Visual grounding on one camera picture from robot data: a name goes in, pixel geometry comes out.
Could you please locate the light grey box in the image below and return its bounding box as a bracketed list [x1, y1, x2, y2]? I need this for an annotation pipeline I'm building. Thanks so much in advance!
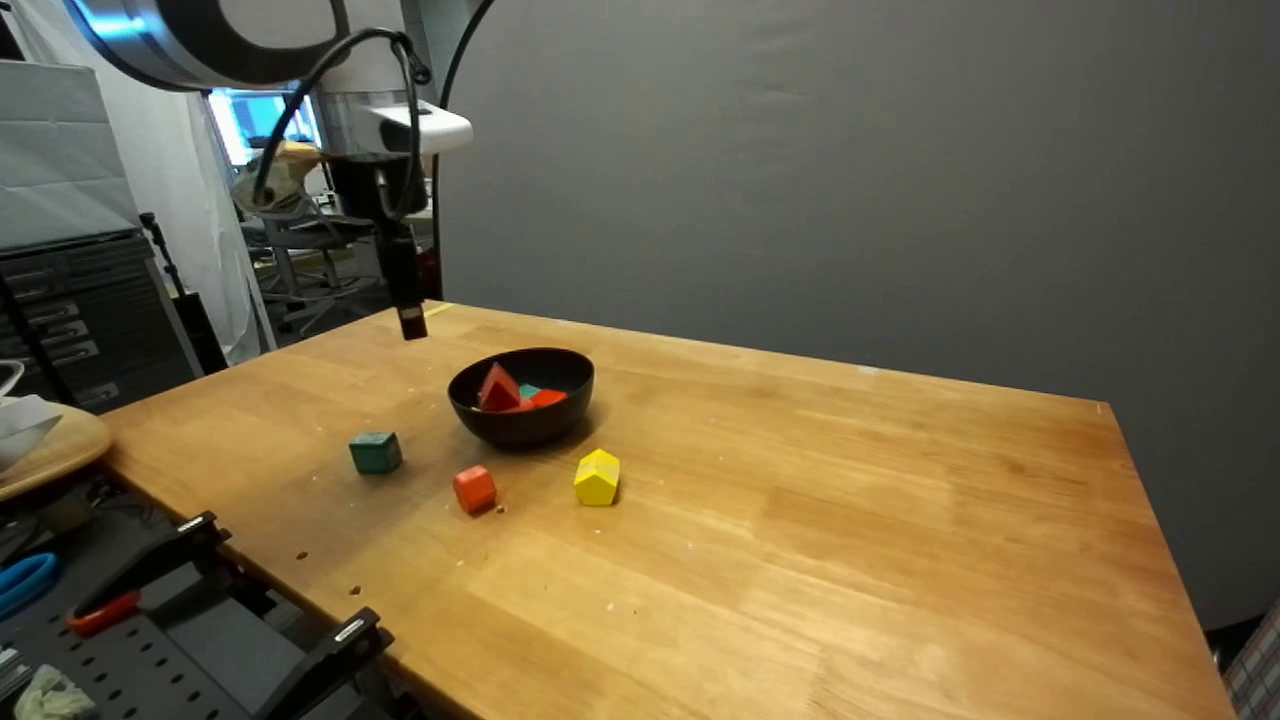
[0, 55, 150, 256]

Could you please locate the round wooden board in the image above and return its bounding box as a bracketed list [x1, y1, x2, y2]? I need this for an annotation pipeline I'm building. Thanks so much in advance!
[0, 401, 111, 509]

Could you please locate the striped fabric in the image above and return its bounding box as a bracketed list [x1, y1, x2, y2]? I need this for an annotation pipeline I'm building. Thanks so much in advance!
[1219, 598, 1280, 720]

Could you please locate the blue lit monitor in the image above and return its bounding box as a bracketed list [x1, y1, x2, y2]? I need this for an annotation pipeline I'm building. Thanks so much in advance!
[207, 83, 322, 172]

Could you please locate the black leaning stand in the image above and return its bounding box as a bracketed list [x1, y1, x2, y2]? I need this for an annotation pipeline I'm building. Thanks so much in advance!
[134, 212, 232, 379]

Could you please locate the white crumpled object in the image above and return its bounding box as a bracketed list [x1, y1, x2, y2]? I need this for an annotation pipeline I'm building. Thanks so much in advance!
[9, 661, 98, 720]

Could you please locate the white cloth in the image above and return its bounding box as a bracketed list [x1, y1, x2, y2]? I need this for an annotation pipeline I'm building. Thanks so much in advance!
[0, 389, 62, 470]

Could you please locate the dark office chair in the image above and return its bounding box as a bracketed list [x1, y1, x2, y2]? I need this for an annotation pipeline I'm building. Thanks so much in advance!
[241, 194, 391, 335]

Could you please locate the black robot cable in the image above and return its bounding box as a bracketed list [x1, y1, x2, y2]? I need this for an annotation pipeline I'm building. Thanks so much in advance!
[247, 23, 438, 222]

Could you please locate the blue handled tool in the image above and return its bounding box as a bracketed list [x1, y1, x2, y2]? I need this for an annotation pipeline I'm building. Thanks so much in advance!
[0, 549, 62, 623]

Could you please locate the grey fabric backdrop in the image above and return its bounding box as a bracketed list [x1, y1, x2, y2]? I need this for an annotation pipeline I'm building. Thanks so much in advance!
[426, 0, 1280, 640]

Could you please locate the black bowl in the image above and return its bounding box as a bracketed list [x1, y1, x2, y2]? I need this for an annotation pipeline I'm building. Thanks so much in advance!
[442, 345, 600, 457]

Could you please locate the orange cube block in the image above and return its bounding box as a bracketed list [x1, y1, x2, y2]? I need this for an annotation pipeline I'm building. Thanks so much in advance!
[449, 459, 503, 518]

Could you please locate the red triangular block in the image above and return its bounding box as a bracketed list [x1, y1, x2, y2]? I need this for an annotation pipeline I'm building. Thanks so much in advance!
[474, 360, 527, 417]

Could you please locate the black drawer cabinet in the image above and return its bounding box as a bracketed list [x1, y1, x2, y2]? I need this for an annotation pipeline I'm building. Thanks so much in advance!
[0, 228, 207, 417]

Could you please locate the white curtain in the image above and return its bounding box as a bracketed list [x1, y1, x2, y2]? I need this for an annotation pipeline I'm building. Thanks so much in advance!
[14, 0, 276, 368]

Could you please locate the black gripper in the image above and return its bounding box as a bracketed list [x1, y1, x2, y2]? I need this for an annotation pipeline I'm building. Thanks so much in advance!
[318, 149, 449, 345]

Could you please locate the black perforated workbench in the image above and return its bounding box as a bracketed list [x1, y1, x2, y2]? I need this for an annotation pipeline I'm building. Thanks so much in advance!
[0, 474, 431, 720]

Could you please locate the tan wrist camera mount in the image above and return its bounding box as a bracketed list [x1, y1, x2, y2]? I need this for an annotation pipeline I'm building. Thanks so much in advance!
[251, 138, 333, 212]

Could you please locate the green cube block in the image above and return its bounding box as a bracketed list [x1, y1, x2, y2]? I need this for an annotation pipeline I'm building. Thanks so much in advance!
[347, 427, 409, 481]

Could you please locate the yellow house-shaped block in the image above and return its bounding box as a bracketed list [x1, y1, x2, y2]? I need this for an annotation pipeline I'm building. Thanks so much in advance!
[573, 443, 629, 511]

